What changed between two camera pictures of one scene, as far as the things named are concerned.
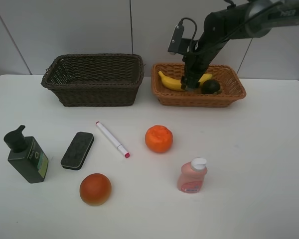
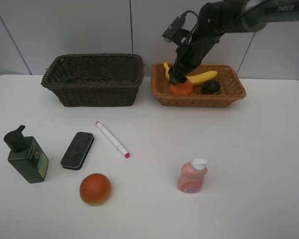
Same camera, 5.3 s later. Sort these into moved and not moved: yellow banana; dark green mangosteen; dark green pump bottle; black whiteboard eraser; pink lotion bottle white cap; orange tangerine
Moved: yellow banana; orange tangerine
Not moved: black whiteboard eraser; dark green mangosteen; pink lotion bottle white cap; dark green pump bottle
